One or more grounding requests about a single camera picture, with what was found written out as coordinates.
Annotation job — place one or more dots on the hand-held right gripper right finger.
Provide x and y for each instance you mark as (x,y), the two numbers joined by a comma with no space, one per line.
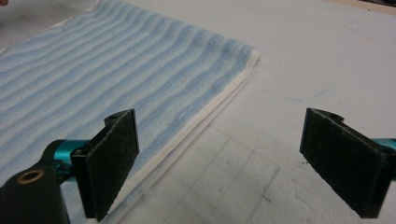
(345,161)

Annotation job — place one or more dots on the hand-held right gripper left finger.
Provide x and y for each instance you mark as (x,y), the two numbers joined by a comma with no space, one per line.
(109,168)

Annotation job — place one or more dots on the light blue striped towel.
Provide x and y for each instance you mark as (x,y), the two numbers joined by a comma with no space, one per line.
(124,62)

